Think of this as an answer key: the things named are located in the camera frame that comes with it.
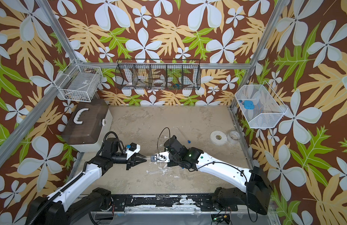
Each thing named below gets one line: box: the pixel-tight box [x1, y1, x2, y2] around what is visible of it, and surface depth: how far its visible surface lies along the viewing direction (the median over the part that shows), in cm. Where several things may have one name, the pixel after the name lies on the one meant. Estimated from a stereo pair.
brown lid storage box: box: [61, 98, 114, 153], surface depth 88 cm
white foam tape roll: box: [210, 130, 228, 146], surface depth 103 cm
